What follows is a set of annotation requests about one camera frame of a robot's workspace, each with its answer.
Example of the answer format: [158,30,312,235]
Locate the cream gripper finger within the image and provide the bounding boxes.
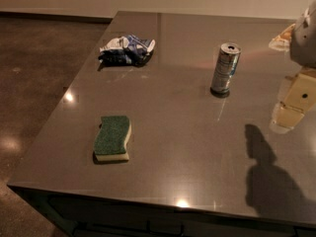
[270,67,316,134]
[269,24,295,51]

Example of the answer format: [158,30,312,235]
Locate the silver blue redbull can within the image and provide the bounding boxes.
[210,42,241,98]

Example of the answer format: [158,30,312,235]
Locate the crumpled blue white chip bag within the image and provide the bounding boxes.
[98,35,156,67]

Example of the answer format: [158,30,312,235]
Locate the green yellow sponge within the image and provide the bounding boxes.
[94,116,131,162]

